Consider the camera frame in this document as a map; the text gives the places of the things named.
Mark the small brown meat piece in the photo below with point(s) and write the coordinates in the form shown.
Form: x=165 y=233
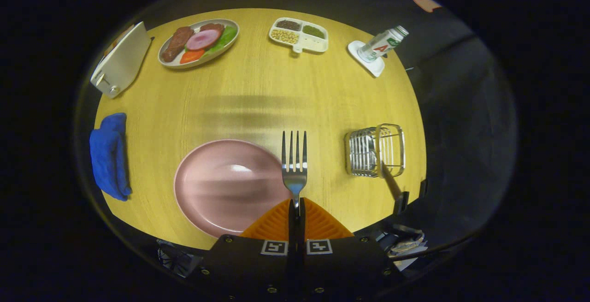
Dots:
x=212 y=27

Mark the pink plate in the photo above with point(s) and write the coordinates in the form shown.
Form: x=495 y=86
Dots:
x=221 y=186

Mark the white square coaster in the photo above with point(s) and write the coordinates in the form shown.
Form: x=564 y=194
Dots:
x=375 y=68

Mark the white divided tray with beans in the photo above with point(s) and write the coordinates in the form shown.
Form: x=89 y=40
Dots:
x=318 y=43

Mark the large brown meat piece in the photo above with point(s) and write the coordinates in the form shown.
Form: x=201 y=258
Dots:
x=175 y=44

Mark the blue cloth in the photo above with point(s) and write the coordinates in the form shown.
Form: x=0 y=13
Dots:
x=108 y=154

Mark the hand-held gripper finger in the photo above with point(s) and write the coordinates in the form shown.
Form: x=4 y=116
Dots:
x=291 y=233
x=302 y=233

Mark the green lettuce leaf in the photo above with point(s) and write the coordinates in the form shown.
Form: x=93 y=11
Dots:
x=228 y=37

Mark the crumpled beige cloth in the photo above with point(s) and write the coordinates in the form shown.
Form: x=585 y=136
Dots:
x=405 y=245

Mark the metal fork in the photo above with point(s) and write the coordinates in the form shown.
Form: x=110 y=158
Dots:
x=295 y=180

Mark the pink ham slice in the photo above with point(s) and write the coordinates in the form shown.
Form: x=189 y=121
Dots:
x=203 y=39

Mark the black table clamp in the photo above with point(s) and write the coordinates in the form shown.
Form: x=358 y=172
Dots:
x=423 y=188
x=400 y=203

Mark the orange carrot slice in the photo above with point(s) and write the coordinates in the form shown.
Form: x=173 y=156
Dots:
x=191 y=56

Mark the white plastic drink bottle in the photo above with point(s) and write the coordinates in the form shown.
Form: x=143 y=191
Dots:
x=380 y=46

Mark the grey plate with food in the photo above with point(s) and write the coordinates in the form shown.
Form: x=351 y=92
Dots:
x=216 y=55

